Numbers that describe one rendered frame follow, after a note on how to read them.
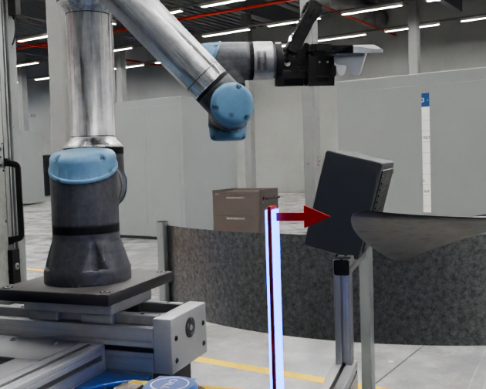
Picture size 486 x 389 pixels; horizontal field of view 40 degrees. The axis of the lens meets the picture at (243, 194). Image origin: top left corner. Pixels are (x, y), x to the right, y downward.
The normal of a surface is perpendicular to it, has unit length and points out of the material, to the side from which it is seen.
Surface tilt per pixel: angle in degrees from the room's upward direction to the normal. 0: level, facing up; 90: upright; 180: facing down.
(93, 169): 87
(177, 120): 90
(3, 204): 90
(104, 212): 90
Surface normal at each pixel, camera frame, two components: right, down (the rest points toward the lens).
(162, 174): -0.55, 0.06
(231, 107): 0.08, 0.05
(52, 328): -0.36, 0.06
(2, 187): 0.95, -0.01
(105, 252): 0.59, -0.29
